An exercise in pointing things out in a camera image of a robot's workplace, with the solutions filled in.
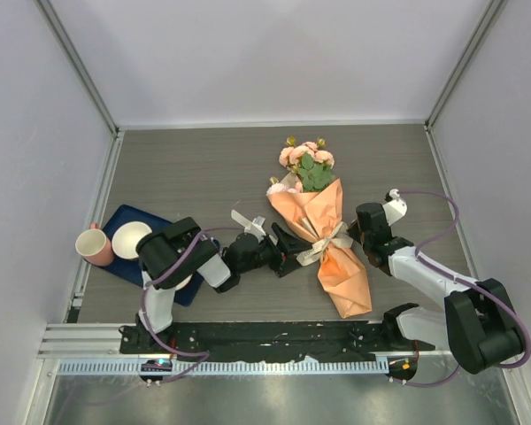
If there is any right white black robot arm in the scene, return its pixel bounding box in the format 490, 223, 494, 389
349, 198, 530, 375

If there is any brown rimmed cream bowl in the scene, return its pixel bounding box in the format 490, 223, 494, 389
112, 221, 152, 260

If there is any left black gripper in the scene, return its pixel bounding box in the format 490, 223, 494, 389
238, 223, 312, 277

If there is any cream ribbon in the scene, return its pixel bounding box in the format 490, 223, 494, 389
229, 209, 354, 267

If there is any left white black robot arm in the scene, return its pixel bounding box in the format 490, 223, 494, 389
136, 210, 312, 353

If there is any white bowl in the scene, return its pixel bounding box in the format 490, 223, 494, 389
175, 274, 193, 291

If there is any pink cup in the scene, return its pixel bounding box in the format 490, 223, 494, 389
75, 223, 115, 267

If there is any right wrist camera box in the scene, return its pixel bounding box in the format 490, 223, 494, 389
382, 189, 407, 227

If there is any slotted white cable duct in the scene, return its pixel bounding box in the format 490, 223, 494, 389
58, 357, 389, 376

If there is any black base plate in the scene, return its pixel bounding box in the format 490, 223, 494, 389
119, 321, 435, 363

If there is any kraft wrapping paper sheet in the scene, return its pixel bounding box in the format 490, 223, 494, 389
266, 174, 372, 319

